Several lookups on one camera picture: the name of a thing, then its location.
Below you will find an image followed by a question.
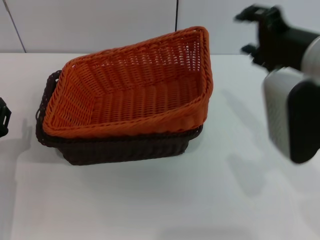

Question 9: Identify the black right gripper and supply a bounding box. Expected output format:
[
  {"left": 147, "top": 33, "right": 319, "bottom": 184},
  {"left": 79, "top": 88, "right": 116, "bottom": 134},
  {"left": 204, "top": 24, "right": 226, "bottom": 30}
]
[{"left": 233, "top": 4, "right": 320, "bottom": 74}]

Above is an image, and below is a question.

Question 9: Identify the dark brown woven basket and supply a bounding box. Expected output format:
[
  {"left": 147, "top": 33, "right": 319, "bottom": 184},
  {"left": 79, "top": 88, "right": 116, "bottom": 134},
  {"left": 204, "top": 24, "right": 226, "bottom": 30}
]
[{"left": 34, "top": 69, "right": 205, "bottom": 166}]

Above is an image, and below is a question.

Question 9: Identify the orange woven basket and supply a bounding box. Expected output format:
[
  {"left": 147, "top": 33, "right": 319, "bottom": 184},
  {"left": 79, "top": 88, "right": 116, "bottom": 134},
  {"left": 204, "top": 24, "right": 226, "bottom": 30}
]
[{"left": 42, "top": 25, "right": 215, "bottom": 138}]

